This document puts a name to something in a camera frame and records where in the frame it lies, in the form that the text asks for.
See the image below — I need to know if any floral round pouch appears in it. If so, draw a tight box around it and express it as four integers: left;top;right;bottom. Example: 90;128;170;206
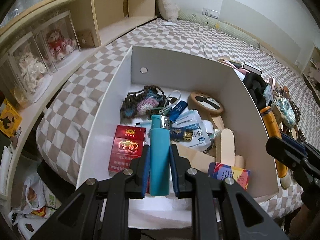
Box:
276;97;296;128

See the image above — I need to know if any white wet wipe packet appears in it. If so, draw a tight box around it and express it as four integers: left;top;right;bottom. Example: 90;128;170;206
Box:
171;110;211;152

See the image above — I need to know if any black fabric bag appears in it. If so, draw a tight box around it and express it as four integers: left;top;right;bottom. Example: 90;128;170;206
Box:
243;73;267;111

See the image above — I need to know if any colourful card box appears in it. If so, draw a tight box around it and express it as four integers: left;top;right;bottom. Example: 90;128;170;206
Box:
208;163;251;190

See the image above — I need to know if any white headboard panel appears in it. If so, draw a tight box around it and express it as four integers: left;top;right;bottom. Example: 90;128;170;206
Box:
219;0;300;64

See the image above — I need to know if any white fluffy pillow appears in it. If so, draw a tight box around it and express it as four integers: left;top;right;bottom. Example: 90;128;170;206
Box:
157;0;180;22

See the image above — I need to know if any crochet fan pouch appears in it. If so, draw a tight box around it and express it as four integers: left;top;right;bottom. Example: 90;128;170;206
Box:
120;85;166;119

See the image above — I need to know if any red cigarette pack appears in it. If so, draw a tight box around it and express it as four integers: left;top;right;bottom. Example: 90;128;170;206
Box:
108;125;146;173

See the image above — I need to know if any red doll display case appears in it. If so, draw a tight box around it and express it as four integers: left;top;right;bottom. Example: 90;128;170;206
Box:
33;10;80;73

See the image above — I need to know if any white doll display case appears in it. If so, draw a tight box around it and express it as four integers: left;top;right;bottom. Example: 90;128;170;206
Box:
1;32;52;108

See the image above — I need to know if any white plastic bag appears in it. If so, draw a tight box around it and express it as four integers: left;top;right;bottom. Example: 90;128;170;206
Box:
8;172;61;239

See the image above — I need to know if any checkered bed blanket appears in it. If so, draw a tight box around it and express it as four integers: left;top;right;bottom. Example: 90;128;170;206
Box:
36;17;320;221

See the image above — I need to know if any orange yellow lighter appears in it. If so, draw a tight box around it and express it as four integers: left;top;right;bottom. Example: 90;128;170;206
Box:
260;106;288;180

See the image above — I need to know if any wall power socket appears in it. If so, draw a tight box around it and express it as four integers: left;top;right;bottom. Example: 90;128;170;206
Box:
202;8;220;19

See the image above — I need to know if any small brown cardboard box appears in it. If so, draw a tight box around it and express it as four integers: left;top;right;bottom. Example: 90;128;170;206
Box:
76;30;95;49

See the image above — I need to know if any teal lighter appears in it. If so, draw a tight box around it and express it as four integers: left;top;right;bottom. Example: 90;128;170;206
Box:
150;115;170;197

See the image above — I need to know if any tan cardboard piece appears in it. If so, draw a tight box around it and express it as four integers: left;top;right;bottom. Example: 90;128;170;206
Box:
172;142;216;173

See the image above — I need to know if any blue usb stick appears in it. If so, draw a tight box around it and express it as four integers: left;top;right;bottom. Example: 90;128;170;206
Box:
168;100;188;122

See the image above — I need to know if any wooden stick paddle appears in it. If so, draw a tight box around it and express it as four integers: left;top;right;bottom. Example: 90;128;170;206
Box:
215;128;235;166

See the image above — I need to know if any long green bolster pillow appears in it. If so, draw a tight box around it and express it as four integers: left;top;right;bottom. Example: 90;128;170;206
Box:
178;10;260;48

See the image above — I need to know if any round panda mirror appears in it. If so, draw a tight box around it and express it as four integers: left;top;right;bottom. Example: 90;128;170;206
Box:
189;92;224;116

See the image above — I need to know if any white storage box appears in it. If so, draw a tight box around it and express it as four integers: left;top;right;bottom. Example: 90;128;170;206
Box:
76;45;279;230

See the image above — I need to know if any wooden bedside shelf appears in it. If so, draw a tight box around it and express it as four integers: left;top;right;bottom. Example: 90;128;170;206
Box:
1;0;156;203

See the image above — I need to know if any yellow cartoon box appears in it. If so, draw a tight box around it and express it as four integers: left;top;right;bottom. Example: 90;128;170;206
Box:
0;99;22;138

